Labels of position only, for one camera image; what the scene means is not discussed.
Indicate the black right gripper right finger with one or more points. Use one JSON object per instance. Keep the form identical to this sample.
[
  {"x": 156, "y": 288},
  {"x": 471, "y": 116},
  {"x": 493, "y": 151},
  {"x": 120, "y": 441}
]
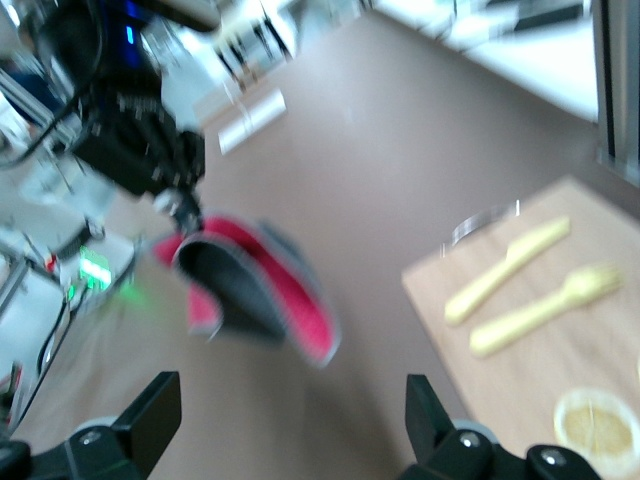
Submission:
[{"x": 427, "y": 427}]

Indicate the lemon slice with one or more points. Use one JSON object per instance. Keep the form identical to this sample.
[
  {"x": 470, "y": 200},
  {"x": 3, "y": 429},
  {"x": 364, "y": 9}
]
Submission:
[{"x": 595, "y": 430}]

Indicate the yellow plastic fork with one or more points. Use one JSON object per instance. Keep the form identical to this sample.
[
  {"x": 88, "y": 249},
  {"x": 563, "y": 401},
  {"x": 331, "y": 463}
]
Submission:
[{"x": 540, "y": 310}]

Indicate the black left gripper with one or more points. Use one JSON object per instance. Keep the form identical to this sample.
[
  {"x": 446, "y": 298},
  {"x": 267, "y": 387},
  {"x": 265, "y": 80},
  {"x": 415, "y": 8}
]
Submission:
[{"x": 135, "y": 145}]

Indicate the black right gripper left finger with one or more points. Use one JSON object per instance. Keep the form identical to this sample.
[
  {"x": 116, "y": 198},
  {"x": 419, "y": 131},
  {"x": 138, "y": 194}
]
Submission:
[{"x": 150, "y": 425}]

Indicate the black frame post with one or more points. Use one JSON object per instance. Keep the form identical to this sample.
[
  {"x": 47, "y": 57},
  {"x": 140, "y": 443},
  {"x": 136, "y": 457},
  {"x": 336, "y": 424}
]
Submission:
[{"x": 620, "y": 75}]

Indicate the wooden cutting board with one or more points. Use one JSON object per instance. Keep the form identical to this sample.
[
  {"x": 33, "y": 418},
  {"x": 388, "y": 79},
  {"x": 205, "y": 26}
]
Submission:
[{"x": 525, "y": 350}]

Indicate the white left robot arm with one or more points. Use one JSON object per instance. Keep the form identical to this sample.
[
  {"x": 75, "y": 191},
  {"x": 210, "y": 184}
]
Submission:
[{"x": 185, "y": 85}]

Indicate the yellow plastic knife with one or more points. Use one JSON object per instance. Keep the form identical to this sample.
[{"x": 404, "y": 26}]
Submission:
[{"x": 505, "y": 270}]

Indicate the grey and red cloth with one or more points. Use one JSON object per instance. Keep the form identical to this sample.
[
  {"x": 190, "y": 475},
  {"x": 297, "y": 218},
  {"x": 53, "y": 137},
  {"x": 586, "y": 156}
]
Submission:
[{"x": 260, "y": 290}]

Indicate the white rack base tray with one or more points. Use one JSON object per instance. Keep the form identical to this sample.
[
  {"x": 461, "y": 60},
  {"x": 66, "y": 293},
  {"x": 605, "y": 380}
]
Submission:
[{"x": 252, "y": 120}]

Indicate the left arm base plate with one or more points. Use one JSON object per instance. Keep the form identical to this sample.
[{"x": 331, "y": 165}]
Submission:
[{"x": 95, "y": 280}]

